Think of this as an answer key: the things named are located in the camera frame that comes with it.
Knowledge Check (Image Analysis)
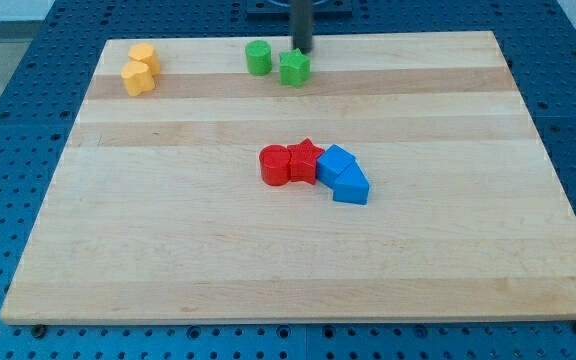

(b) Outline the red cylinder block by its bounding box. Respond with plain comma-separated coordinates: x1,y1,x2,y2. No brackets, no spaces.
259,144,291,186

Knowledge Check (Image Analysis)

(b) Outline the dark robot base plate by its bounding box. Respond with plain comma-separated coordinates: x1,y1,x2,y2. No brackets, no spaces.
242,0,353,19

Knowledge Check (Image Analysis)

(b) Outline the yellow heart block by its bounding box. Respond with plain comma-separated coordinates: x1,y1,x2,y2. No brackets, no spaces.
120,61,156,96

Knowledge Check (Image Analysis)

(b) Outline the green cylinder block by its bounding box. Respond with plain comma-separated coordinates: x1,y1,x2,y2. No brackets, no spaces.
245,40,272,76

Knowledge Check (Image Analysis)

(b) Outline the blue cube block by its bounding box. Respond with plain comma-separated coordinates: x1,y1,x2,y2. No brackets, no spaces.
316,144,356,187

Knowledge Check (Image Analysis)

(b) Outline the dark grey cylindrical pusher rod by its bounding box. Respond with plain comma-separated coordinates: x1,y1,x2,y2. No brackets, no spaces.
290,0,314,54

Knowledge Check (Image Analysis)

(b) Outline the red star block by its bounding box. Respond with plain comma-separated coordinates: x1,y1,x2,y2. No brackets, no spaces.
287,138,325,185

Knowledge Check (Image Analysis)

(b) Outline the blue triangle block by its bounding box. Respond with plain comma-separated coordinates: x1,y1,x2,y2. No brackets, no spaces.
332,162,370,205

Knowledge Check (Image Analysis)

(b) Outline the green star block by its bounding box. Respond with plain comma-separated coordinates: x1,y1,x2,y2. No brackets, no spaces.
279,48,311,88

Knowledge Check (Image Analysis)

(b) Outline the light wooden board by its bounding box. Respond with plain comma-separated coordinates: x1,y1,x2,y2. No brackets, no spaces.
0,31,576,325

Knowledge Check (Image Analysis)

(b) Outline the yellow hexagon block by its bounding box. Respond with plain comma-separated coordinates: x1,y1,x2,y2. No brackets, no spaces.
128,43,161,75

